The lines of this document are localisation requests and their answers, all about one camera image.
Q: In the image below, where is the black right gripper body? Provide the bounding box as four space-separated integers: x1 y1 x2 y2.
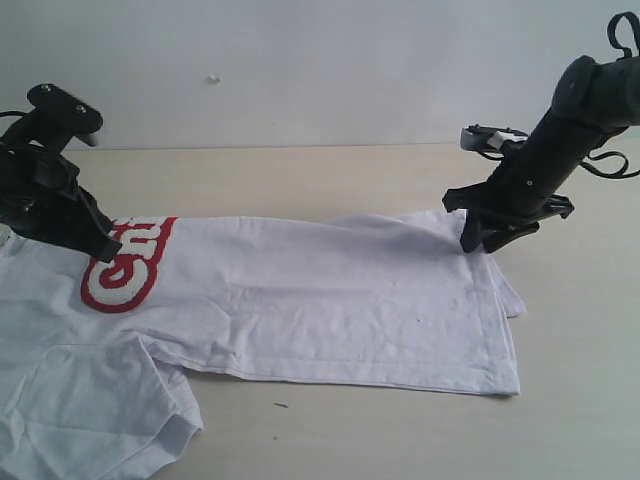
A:
467 117 595 224

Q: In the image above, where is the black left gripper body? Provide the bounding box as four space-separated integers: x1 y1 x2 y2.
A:
1 144 108 250

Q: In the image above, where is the white t-shirt red Chinese patch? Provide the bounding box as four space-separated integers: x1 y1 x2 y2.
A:
1 211 524 479

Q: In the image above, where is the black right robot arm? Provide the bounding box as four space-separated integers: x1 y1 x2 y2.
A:
442 56 639 253

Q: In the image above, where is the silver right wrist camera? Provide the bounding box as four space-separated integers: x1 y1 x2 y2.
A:
459 124 528 153

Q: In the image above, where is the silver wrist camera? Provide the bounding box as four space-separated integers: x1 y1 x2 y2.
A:
27 83 104 148
459 124 528 153

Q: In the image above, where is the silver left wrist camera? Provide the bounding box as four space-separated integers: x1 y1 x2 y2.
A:
27 83 104 148

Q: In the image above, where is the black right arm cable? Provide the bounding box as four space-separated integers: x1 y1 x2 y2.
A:
469 12 640 180

